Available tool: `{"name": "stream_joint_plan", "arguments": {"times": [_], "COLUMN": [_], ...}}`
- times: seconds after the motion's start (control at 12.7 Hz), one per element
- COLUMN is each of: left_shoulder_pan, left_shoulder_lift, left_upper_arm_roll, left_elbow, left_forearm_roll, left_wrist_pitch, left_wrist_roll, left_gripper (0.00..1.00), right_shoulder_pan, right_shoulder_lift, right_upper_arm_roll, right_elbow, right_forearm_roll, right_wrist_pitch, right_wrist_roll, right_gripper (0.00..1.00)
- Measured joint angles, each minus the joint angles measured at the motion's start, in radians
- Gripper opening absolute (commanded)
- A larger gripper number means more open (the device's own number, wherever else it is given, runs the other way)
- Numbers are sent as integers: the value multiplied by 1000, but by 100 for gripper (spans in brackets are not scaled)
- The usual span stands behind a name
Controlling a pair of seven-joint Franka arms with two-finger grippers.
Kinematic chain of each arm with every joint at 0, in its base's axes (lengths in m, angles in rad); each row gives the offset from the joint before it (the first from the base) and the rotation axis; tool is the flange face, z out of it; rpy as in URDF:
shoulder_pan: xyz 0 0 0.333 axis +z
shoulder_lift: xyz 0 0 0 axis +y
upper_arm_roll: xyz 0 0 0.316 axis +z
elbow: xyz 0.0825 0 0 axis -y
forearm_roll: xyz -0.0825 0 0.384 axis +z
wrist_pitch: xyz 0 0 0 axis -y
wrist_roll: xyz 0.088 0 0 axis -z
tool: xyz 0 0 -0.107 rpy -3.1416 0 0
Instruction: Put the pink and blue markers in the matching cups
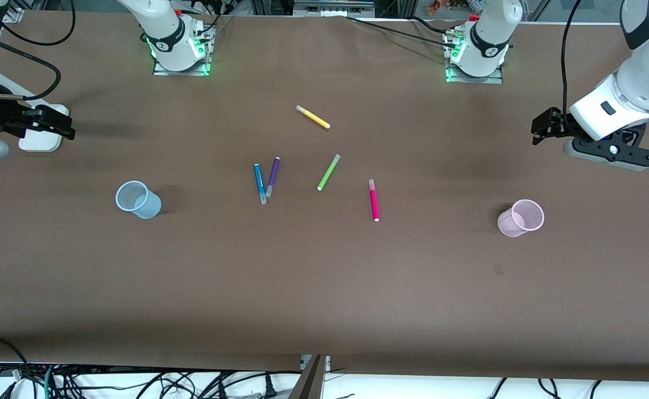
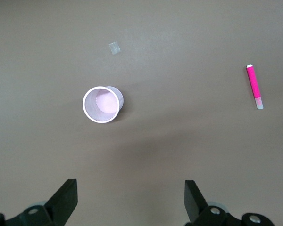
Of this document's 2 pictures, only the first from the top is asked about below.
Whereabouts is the purple marker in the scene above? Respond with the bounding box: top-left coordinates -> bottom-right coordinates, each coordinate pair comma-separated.
265,157 -> 281,198

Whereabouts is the translucent pink plastic cup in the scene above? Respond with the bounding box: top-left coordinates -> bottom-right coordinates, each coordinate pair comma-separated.
497,199 -> 545,238

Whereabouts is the yellow marker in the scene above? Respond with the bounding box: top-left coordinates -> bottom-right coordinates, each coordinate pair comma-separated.
296,105 -> 331,130

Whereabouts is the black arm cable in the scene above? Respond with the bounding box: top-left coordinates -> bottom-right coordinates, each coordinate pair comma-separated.
560,0 -> 584,114
0,0 -> 77,101

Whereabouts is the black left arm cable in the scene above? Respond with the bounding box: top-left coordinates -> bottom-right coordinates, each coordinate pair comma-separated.
560,0 -> 584,114

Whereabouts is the dark table support beam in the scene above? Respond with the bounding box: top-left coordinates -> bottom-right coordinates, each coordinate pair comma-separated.
289,355 -> 331,399

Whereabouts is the white desk lamp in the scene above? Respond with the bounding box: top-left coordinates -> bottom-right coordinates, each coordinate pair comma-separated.
0,62 -> 70,153

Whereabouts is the black cable on table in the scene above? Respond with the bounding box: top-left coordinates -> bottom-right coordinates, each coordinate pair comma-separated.
347,16 -> 459,48

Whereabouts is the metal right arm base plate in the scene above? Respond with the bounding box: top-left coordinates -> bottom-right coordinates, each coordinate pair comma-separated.
152,22 -> 213,77

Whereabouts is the blue marker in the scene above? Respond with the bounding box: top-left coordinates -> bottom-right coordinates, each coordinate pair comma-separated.
254,163 -> 267,204

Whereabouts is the green marker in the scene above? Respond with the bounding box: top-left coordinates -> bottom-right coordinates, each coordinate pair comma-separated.
317,154 -> 341,192

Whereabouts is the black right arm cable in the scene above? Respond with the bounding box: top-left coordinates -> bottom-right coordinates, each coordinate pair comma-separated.
0,0 -> 77,101

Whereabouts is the aluminium frame rail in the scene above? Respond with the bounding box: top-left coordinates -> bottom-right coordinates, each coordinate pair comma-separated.
293,0 -> 376,18

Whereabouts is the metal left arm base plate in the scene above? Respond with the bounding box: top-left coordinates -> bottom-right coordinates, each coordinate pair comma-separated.
445,28 -> 504,85

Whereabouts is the translucent blue plastic cup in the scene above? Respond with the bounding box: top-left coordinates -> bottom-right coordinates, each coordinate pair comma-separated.
115,181 -> 162,219

